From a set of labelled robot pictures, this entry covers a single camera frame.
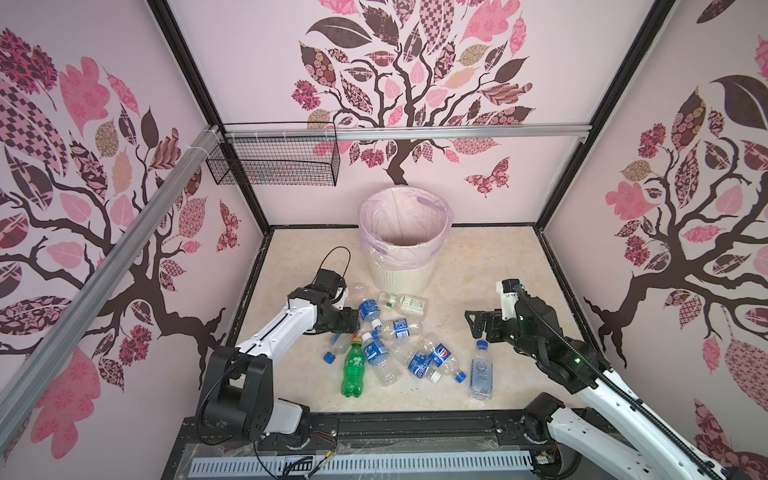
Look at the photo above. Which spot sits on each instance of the black wire basket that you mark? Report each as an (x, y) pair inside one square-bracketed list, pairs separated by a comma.
[(286, 153)]

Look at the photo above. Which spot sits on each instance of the clear bottle green white label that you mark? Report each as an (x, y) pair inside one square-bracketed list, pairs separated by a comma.
[(404, 304)]

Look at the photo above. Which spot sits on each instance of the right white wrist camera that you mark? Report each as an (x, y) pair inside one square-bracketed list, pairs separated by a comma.
[(508, 292)]

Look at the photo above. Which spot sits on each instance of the white slotted cable duct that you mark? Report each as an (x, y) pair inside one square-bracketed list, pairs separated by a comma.
[(357, 465)]

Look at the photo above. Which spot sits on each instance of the tall clear water bottle blue cap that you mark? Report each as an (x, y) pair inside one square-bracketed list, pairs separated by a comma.
[(481, 375)]

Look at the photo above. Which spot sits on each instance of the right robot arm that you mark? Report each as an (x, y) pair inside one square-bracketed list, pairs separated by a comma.
[(646, 446)]

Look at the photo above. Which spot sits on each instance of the grey aluminium rail left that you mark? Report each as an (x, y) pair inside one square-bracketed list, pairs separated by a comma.
[(36, 374)]

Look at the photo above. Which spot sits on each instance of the black base frame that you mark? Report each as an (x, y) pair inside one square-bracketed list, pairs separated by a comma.
[(393, 432)]

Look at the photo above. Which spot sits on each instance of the grey aluminium rail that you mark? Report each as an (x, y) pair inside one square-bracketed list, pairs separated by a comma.
[(413, 133), (36, 374)]

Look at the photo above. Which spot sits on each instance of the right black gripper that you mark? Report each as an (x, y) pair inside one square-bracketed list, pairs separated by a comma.
[(493, 318)]

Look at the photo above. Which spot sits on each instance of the clear bottle blue stripe label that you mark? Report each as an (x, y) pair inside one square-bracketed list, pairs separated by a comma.
[(339, 345)]

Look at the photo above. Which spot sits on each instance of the grey aluminium rail back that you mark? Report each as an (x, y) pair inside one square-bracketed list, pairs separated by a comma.
[(413, 133)]

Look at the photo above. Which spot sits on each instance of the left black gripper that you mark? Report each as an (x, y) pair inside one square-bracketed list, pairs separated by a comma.
[(349, 324)]

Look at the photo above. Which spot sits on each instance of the small clear bottle blue label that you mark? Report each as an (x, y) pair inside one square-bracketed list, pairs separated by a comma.
[(401, 328)]

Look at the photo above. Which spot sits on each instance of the clear bottle blue label white cap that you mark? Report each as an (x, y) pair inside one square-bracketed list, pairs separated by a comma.
[(416, 362)]

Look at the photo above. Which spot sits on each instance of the white bin with pink liner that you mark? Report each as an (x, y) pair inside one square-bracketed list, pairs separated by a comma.
[(402, 232)]

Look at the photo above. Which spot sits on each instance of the green bottle yellow cap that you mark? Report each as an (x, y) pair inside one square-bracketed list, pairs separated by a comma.
[(352, 385)]

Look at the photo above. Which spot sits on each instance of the pepsi label clear bottle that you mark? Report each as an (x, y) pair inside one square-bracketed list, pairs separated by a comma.
[(443, 358)]

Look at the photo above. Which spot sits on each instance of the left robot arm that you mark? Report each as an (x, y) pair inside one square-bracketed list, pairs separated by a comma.
[(237, 399)]

